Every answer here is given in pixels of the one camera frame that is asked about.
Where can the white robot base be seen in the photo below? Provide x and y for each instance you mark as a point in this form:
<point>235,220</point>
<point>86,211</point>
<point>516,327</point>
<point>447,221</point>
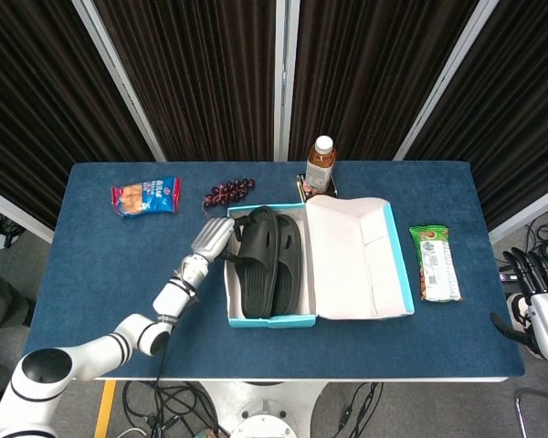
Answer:
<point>260,401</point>

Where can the dark pleated partition curtain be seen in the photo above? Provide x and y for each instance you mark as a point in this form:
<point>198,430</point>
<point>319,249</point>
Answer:
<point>520,91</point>
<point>370,68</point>
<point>201,68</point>
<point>27,91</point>

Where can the white partition frame post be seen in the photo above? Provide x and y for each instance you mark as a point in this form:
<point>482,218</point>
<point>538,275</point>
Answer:
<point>122,80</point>
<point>287,68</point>
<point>447,80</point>

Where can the blue snack bag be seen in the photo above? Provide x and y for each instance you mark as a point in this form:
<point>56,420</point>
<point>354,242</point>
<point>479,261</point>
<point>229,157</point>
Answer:
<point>146,198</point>

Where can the tea bottle white label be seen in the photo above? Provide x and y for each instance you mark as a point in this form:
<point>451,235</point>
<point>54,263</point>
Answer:
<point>320,171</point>

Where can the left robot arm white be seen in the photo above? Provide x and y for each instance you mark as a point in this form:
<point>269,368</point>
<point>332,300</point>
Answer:
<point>96,347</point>

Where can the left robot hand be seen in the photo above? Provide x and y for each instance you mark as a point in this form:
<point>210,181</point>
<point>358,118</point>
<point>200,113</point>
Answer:
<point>212,237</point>

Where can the blue table mat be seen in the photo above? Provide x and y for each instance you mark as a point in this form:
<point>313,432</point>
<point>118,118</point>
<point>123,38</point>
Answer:
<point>119,274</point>

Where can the purple grape bunch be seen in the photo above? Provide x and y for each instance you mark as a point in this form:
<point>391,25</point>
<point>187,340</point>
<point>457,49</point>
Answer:
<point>228,194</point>

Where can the white partition base rail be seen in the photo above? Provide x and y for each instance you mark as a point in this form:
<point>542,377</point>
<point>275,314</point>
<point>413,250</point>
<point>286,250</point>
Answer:
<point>18,213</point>
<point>530,214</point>

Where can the green snack packet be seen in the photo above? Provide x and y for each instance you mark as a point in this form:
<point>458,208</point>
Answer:
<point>436,264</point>

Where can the black rubber slipper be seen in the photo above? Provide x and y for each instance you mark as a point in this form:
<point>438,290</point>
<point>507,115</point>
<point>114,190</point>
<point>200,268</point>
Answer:
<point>258,274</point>
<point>290,274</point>

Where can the light blue shoe box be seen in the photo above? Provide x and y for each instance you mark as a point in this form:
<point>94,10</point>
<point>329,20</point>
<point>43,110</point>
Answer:
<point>347,274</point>

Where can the metal chair frame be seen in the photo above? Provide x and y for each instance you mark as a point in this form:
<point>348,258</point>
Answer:
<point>519,415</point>

